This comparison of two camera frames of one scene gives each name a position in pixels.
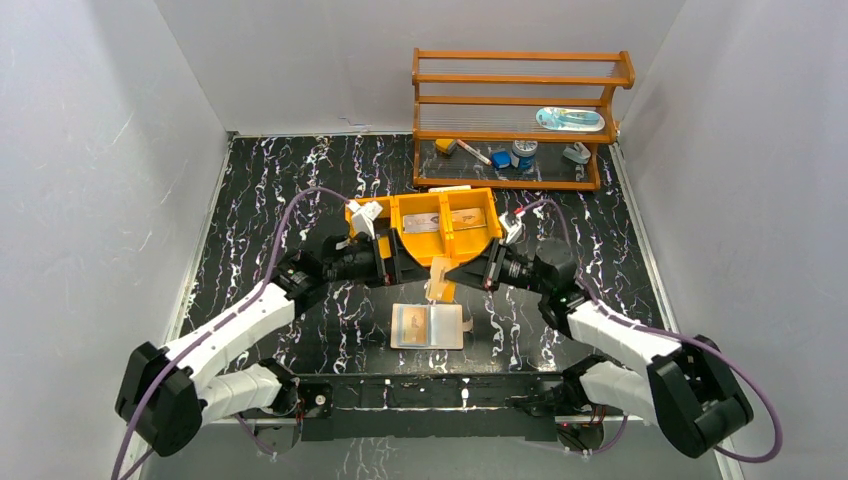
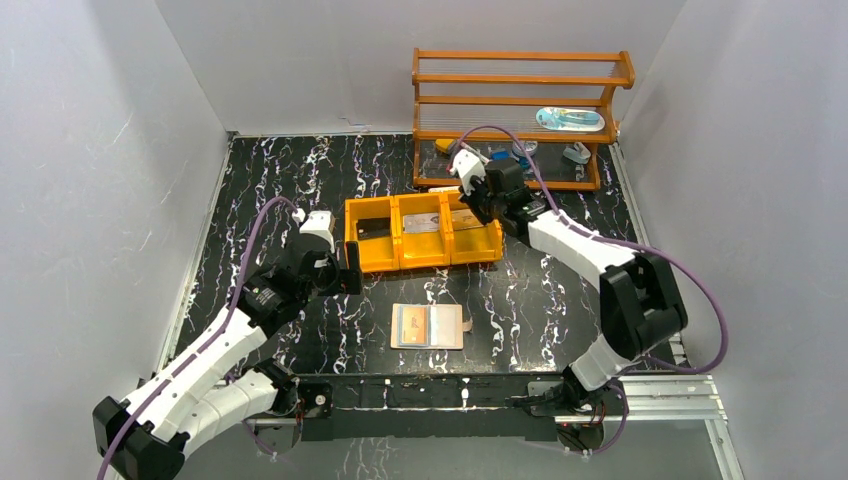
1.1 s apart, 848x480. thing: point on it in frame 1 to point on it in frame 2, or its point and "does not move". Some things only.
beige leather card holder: [428, 326] does not move
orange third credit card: [414, 326] does not move
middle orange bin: [423, 246] does not move
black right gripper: [477, 271] to [471, 200]
